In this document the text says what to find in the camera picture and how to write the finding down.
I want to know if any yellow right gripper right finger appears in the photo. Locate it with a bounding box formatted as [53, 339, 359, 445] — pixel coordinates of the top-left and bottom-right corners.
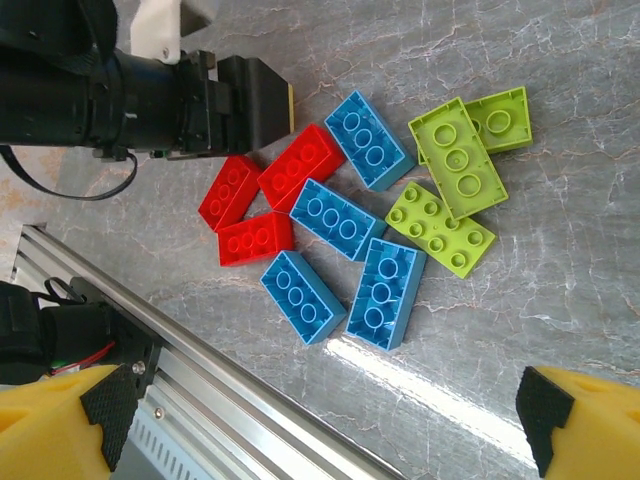
[514, 365, 640, 480]

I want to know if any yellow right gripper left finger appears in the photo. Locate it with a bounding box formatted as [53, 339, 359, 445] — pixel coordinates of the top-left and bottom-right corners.
[0, 363, 142, 480]

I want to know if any blue lego brick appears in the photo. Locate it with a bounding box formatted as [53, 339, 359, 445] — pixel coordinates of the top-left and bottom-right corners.
[259, 249, 349, 346]
[344, 237, 428, 353]
[288, 177, 389, 263]
[323, 89, 417, 193]

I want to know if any small lime green lego brick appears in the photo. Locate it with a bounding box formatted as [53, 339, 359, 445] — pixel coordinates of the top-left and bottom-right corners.
[464, 85, 534, 155]

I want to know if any red lego brick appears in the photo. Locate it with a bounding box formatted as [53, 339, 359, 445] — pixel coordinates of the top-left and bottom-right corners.
[256, 123, 347, 214]
[217, 211, 296, 268]
[197, 154, 262, 234]

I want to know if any thin black cable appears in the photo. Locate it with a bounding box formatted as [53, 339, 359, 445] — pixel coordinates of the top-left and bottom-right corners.
[0, 144, 140, 202]

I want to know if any slotted white cable tray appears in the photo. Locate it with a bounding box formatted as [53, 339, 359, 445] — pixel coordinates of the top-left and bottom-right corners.
[122, 394, 281, 480]

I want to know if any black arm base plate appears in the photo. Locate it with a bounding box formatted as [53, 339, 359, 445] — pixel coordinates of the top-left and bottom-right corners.
[67, 277, 162, 396]

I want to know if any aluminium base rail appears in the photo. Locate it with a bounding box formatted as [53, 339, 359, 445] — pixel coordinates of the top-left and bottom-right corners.
[9, 222, 416, 480]

